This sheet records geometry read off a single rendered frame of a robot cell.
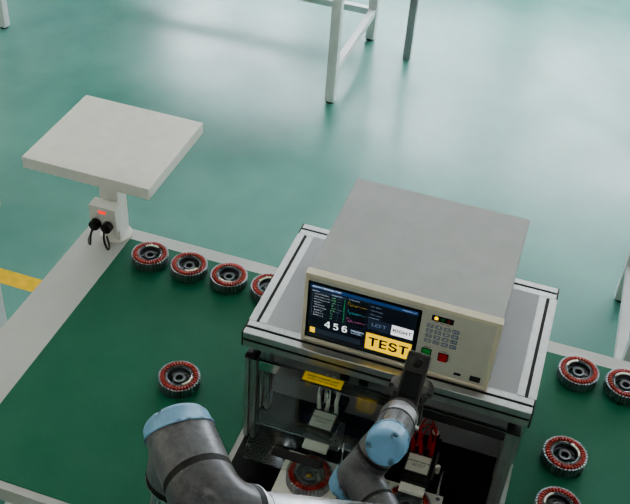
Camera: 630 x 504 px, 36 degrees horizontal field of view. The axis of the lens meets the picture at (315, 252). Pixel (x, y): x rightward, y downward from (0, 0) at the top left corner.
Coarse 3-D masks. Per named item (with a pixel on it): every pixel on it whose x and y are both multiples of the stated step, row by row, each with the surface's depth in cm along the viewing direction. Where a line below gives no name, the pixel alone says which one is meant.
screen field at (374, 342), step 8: (368, 336) 217; (376, 336) 216; (368, 344) 219; (376, 344) 218; (384, 344) 217; (392, 344) 216; (400, 344) 216; (408, 344) 215; (384, 352) 219; (392, 352) 218; (400, 352) 217
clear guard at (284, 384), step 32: (288, 384) 220; (352, 384) 222; (256, 416) 213; (288, 416) 213; (320, 416) 214; (352, 416) 214; (256, 448) 211; (288, 448) 209; (320, 448) 208; (352, 448) 207; (320, 480) 207
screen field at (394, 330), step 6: (372, 324) 215; (378, 324) 214; (384, 324) 214; (390, 324) 213; (378, 330) 215; (384, 330) 215; (390, 330) 214; (396, 330) 213; (402, 330) 213; (408, 330) 212; (402, 336) 214; (408, 336) 213
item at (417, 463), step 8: (416, 440) 238; (424, 440) 238; (440, 440) 238; (416, 448) 236; (424, 448) 236; (408, 456) 231; (416, 456) 231; (424, 456) 231; (408, 464) 229; (416, 464) 229; (424, 464) 230; (432, 464) 230; (408, 472) 228; (416, 472) 228; (424, 472) 228; (400, 480) 230; (408, 480) 229; (416, 480) 229; (424, 480) 228; (400, 488) 229; (408, 488) 229; (416, 488) 229; (424, 488) 229
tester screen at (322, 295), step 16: (320, 288) 213; (320, 304) 216; (336, 304) 215; (352, 304) 213; (368, 304) 211; (384, 304) 210; (320, 320) 219; (336, 320) 218; (352, 320) 216; (384, 320) 213; (400, 320) 211; (416, 320) 210; (320, 336) 222; (352, 336) 219; (384, 336) 216
